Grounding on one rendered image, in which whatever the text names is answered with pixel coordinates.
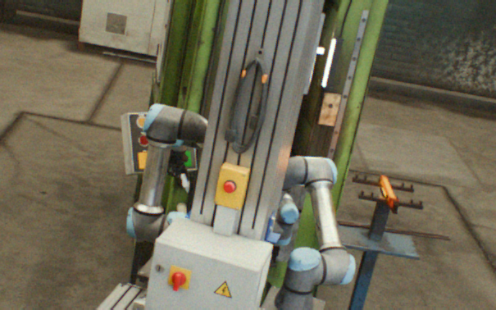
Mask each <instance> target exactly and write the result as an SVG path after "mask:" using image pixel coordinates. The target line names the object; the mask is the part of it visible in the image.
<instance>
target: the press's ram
mask: <svg viewBox="0 0 496 310"><path fill-rule="evenodd" d="M324 18H325V14H324V13H323V12H321V18H320V22H319V25H318V31H317V34H316V41H315V45H314V49H313V54H312V59H311V64H310V67H309V72H308V75H307V79H306V83H305V87H304V90H303V94H306V95H307V91H308V90H309V86H310V83H311V78H312V72H313V67H314V64H315V60H316V54H317V53H319V54H323V52H324V48H323V47H322V46H318V45H319V41H320V37H321V31H322V26H323V22H324Z"/></svg>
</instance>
